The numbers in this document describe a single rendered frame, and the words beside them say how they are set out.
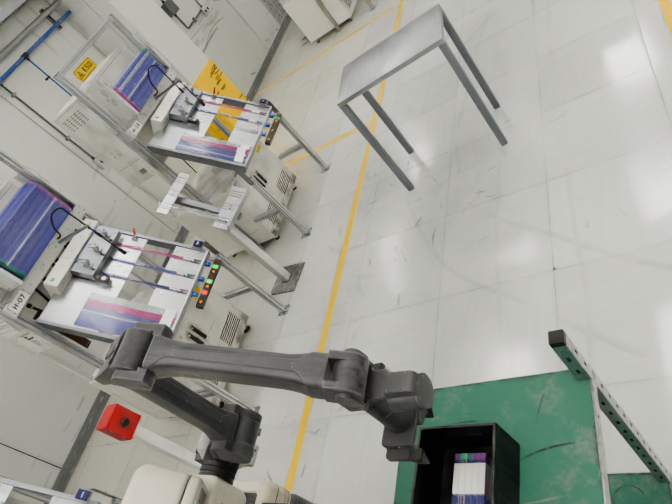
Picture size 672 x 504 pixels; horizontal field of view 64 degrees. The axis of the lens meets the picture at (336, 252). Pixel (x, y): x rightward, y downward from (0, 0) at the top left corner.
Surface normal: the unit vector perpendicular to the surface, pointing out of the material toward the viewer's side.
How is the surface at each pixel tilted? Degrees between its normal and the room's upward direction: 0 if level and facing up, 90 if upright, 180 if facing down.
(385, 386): 6
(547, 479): 0
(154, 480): 43
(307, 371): 32
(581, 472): 0
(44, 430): 90
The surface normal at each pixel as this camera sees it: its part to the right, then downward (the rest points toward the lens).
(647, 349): -0.61, -0.58
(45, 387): 0.77, -0.27
